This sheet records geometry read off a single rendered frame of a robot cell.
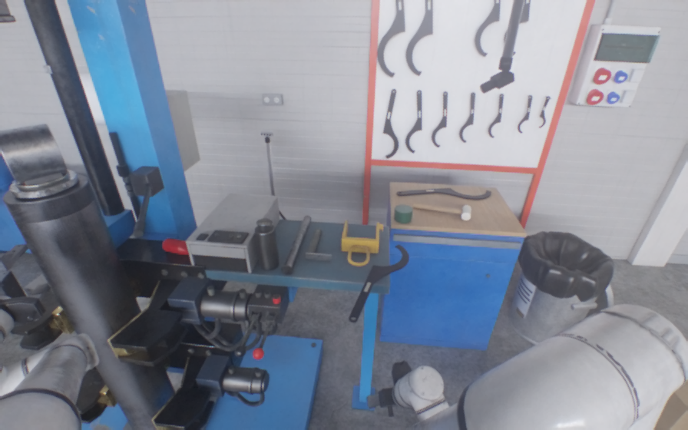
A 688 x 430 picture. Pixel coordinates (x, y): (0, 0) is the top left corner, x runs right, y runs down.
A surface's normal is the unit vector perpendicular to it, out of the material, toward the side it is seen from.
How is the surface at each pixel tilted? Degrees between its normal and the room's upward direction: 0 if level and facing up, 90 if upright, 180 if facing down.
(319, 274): 0
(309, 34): 90
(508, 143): 90
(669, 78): 90
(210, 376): 0
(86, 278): 90
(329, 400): 0
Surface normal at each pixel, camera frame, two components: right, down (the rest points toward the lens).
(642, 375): 0.26, -0.39
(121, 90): -0.11, 0.50
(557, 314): -0.43, 0.49
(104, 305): 0.75, 0.34
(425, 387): 0.04, -0.60
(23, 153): 0.68, 0.04
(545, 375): -0.47, -0.74
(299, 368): 0.01, -0.87
